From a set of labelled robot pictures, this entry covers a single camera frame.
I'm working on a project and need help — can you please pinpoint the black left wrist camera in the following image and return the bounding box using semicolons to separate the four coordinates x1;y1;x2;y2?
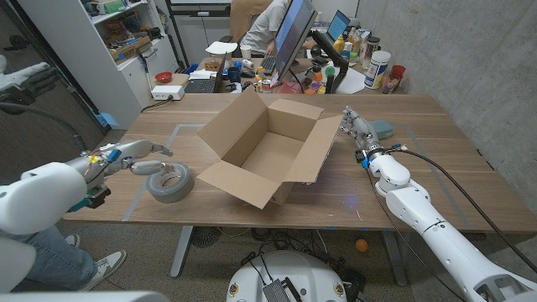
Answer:
69;186;112;211

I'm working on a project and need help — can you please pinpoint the open laptop with blue screen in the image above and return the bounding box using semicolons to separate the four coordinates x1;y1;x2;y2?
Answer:
326;9;352;43

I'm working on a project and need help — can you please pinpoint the pink pad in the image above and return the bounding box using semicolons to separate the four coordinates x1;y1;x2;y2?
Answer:
277;81;303;95

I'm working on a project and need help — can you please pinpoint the seated person in grey shirt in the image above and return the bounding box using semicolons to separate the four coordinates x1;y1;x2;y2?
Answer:
239;0;290;56

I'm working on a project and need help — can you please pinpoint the brown chair backrest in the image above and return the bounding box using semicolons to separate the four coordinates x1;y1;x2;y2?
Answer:
229;0;274;43

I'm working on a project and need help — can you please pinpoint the grey table leg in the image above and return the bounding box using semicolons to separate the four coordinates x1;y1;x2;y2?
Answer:
169;226;195;279
381;230;409;287

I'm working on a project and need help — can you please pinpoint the white shelf unit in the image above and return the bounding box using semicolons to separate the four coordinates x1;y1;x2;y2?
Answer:
16;0;181;130

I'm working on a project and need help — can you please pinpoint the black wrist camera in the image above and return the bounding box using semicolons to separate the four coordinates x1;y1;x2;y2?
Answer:
69;186;112;211
355;148;373;169

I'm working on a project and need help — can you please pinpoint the black round floor grille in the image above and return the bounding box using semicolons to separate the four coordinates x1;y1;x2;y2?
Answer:
191;226;222;248

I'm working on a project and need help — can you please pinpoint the black keyboard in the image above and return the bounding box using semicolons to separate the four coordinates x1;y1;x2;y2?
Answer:
259;54;278;76

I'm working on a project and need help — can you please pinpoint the open brown cardboard box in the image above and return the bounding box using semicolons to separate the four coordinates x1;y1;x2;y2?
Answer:
196;86;344;210

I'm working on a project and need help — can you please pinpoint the black computer monitor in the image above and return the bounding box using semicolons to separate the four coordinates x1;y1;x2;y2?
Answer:
274;0;319;83

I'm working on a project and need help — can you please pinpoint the grey duct tape roll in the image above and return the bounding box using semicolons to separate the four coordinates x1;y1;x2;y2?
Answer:
145;161;196;205

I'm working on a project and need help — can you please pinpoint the white canister with blue label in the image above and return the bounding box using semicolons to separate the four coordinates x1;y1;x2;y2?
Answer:
363;50;392;90

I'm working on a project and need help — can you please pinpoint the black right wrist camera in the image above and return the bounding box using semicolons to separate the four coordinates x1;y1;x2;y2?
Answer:
355;148;373;169

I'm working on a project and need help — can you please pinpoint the white power box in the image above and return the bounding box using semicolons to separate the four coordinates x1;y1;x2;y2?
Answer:
151;85;185;102

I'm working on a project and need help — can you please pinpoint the white and grey glove device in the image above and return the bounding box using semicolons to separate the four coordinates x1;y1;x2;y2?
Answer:
0;54;60;106

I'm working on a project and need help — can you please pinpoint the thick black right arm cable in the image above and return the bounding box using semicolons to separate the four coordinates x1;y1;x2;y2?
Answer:
389;144;537;273

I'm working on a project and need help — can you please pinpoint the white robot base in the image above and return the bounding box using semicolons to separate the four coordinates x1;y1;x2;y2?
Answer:
226;250;349;302

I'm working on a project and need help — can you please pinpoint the cardboard box on shelf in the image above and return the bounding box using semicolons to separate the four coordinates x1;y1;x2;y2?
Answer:
109;35;153;63

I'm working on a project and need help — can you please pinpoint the white round seat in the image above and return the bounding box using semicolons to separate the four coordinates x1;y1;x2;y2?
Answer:
205;40;238;55

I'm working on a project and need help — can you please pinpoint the teal scrub sponge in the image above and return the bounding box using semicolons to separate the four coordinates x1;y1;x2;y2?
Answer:
368;118;395;140

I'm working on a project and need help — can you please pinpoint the black laptop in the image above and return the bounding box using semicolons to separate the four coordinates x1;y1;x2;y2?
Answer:
184;54;227;94

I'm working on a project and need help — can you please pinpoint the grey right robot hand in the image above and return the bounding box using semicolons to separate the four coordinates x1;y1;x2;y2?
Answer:
340;105;385;163

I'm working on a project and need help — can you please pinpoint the person in blue jeans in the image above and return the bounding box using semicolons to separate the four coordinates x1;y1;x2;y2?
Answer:
0;226;127;293

